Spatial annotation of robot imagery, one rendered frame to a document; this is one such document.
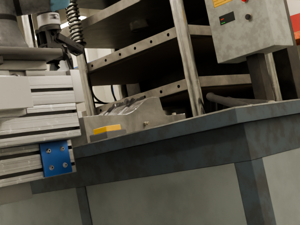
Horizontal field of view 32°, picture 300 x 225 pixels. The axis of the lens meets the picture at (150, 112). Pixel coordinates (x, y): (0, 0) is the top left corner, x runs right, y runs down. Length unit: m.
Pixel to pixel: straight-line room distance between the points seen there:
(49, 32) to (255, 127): 0.81
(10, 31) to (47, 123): 0.24
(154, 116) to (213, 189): 0.64
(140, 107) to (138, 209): 0.47
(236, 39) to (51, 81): 1.16
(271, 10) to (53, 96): 1.21
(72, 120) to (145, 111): 0.55
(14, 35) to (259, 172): 0.68
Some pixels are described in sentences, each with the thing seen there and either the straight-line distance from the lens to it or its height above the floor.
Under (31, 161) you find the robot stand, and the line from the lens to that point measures 1.33.
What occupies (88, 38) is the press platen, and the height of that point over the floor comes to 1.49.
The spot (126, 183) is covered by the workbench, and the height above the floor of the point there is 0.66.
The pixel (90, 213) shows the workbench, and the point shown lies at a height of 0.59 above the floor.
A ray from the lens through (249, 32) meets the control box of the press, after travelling 2.30.
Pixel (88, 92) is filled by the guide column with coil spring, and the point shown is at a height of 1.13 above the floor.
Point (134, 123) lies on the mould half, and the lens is 1.83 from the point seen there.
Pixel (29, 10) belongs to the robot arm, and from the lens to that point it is 1.38.
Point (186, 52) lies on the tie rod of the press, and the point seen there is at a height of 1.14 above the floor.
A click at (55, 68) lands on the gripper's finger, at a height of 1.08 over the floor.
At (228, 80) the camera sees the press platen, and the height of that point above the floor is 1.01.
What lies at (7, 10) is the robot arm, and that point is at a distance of 1.36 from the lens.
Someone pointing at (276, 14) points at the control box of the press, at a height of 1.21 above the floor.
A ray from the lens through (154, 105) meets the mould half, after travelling 1.92.
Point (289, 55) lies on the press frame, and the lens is 2.99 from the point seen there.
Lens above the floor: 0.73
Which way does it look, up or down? 4 degrees up
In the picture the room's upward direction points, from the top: 11 degrees counter-clockwise
